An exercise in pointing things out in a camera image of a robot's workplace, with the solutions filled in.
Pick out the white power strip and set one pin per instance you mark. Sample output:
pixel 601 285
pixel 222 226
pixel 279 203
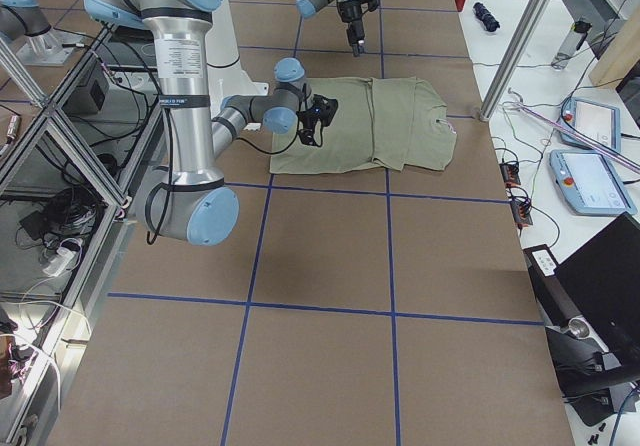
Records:
pixel 65 257

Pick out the black equipment box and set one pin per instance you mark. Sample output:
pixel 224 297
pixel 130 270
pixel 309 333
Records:
pixel 89 95

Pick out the near blue teach pendant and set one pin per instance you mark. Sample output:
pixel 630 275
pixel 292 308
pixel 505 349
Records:
pixel 589 184

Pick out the clear water bottle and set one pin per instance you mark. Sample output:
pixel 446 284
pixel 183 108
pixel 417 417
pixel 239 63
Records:
pixel 572 43

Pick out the folded dark blue umbrella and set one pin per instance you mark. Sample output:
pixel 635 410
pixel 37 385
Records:
pixel 485 17

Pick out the black laptop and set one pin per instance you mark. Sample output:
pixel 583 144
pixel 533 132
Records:
pixel 602 280

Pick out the far blue teach pendant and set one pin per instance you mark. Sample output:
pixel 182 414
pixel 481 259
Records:
pixel 598 121

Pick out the olive green long-sleeve shirt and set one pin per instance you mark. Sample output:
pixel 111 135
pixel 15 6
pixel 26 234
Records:
pixel 387 123

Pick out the aluminium frame post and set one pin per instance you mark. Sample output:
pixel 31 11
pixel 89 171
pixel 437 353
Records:
pixel 524 31

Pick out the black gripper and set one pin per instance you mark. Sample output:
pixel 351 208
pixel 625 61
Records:
pixel 348 12
pixel 311 117

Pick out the blue teach pendant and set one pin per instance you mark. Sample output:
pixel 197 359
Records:
pixel 598 121
pixel 589 184

